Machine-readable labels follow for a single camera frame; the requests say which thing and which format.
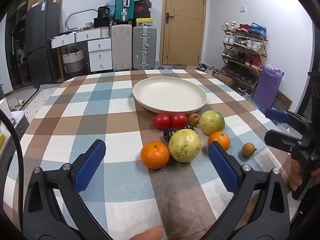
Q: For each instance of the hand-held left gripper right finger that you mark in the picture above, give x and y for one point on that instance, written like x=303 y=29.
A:
x=222 y=167

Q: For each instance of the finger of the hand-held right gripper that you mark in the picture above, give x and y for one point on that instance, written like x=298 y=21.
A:
x=276 y=115
x=280 y=138

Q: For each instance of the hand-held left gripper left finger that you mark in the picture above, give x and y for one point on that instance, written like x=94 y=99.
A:
x=90 y=163

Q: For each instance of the small mandarin orange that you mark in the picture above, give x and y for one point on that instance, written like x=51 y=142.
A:
x=220 y=140

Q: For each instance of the smooth brown longan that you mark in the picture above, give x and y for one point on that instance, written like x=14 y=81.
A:
x=249 y=150

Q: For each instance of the pale yellow guava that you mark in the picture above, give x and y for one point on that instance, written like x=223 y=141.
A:
x=185 y=145

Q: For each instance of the green-tinged guava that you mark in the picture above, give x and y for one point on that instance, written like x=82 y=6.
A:
x=212 y=122

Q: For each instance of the large mandarin orange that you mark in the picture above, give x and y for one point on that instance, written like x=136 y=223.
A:
x=155 y=155

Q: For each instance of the cream round plate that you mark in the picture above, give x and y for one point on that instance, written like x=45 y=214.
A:
x=170 y=92

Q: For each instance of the person's right hand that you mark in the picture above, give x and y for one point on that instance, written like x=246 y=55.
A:
x=295 y=176

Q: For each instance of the person's left hand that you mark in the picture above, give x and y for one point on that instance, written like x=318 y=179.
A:
x=150 y=234

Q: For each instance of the brown patterned mat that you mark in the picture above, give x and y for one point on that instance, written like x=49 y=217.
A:
x=283 y=98

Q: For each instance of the purple bag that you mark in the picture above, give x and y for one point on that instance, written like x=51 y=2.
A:
x=268 y=90

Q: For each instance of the checked tablecloth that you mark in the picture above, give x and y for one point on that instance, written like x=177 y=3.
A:
x=87 y=120

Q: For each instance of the dark glossy plum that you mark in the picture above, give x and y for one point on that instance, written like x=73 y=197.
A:
x=188 y=127
x=170 y=134

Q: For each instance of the wrinkled brown longan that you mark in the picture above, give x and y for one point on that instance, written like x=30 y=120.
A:
x=194 y=119

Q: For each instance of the wooden shoe rack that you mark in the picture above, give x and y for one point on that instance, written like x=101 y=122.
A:
x=261 y=55

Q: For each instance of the red tomato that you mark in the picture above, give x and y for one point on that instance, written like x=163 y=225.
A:
x=162 y=121
x=179 y=120

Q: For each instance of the cardboard box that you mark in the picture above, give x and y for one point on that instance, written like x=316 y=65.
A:
x=222 y=78

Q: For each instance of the shoe rack with shoes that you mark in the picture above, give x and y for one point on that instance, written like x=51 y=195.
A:
x=250 y=45

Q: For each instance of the sneakers on floor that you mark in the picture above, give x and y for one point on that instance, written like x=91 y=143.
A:
x=207 y=68

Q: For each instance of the black and white rug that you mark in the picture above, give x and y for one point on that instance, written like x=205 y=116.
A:
x=40 y=92

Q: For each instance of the wicker basket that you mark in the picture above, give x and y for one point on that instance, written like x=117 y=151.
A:
x=73 y=61

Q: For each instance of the white drawer cabinet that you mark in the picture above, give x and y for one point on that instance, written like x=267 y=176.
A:
x=100 y=55

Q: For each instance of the grey slipper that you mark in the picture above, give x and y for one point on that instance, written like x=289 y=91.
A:
x=160 y=68

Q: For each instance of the beige suitcase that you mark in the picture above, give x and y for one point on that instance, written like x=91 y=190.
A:
x=121 y=47

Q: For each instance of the wooden door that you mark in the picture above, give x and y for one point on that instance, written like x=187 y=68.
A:
x=185 y=35

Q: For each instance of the white desk with drawers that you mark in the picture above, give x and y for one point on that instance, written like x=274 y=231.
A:
x=75 y=36

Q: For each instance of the silver suitcase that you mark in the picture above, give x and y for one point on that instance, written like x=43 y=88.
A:
x=145 y=47

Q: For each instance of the dark grey fridge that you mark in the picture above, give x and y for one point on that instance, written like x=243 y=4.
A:
x=42 y=42

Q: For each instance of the black bin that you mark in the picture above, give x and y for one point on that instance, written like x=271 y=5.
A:
x=101 y=22

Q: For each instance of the dark wardrobe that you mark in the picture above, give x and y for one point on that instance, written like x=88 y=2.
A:
x=15 y=42

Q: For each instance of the yellow shoe box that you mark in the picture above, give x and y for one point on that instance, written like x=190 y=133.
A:
x=144 y=22

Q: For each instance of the black tub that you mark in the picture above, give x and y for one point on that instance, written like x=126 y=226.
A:
x=103 y=12

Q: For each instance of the blue plastic bag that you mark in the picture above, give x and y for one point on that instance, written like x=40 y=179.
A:
x=111 y=8

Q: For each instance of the teal suitcase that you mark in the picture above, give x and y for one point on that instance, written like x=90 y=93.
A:
x=123 y=5

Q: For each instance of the black and red shoe box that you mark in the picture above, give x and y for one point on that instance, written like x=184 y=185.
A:
x=142 y=9

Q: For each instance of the oval metal frame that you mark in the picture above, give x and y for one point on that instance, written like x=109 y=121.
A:
x=71 y=16

